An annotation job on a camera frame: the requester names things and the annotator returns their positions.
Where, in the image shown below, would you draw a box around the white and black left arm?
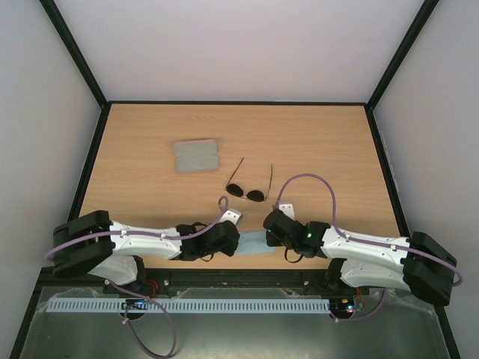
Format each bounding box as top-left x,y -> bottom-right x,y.
46,209 -> 242,286

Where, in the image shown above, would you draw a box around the white slotted cable duct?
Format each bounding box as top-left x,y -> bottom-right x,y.
46,298 -> 330,314

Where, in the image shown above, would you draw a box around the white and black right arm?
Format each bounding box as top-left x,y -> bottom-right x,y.
263,209 -> 457,307

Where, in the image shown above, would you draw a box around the pink glasses case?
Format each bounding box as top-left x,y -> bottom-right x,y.
173,139 -> 219,174

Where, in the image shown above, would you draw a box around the light blue cleaning cloth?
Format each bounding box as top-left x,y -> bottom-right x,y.
235,230 -> 275,256

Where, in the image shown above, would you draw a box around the black front mounting rail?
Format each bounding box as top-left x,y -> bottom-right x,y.
37,260 -> 439,304

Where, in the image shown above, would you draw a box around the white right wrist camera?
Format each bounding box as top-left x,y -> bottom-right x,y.
276,201 -> 295,220

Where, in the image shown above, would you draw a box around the black left corner post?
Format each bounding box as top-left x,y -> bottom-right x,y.
38,0 -> 109,109

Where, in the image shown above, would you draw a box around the black frame corner post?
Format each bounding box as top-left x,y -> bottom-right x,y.
366,0 -> 441,109

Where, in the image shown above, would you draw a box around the grey metal front plate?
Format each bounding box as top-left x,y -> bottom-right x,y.
21,288 -> 449,358

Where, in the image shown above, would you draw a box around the black round sunglasses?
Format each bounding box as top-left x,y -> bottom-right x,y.
225,158 -> 273,203

